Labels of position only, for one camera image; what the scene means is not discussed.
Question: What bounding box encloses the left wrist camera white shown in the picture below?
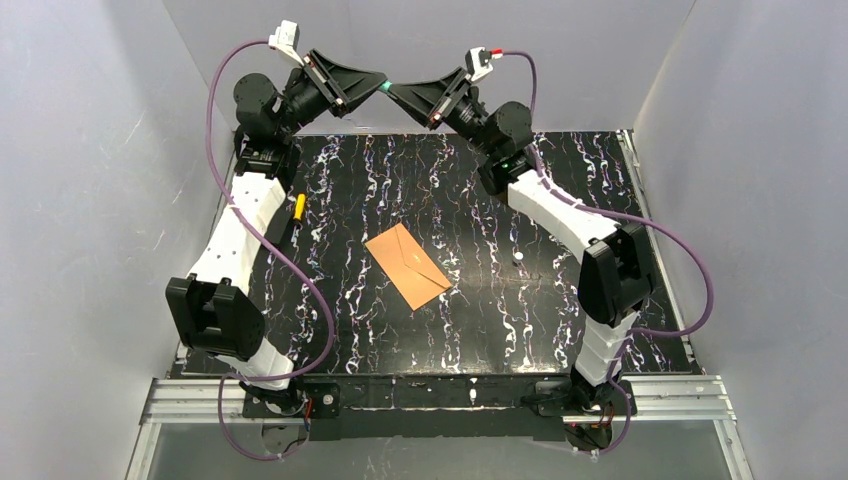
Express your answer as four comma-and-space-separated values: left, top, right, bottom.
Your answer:
267, 20, 304, 67

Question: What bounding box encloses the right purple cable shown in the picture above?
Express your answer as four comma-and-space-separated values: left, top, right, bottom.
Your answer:
500, 50, 717, 458

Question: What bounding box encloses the aluminium rail frame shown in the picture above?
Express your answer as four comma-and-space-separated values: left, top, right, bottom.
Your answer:
127, 374, 753, 479

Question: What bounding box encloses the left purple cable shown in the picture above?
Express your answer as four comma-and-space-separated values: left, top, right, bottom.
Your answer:
205, 38, 338, 462

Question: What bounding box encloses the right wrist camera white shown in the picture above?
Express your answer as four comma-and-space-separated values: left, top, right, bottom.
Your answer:
465, 47, 503, 85

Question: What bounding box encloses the purple cable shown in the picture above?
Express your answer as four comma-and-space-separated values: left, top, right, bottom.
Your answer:
500, 50, 717, 458
205, 38, 338, 462

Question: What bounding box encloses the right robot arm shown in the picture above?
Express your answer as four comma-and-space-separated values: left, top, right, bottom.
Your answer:
379, 68, 656, 409

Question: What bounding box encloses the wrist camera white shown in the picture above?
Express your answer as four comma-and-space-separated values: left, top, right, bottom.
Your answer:
465, 47, 503, 85
267, 20, 304, 67

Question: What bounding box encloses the orange brown envelope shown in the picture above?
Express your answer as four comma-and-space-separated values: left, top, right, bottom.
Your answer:
365, 224, 452, 310

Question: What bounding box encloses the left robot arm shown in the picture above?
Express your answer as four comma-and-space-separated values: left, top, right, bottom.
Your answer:
165, 50, 387, 391

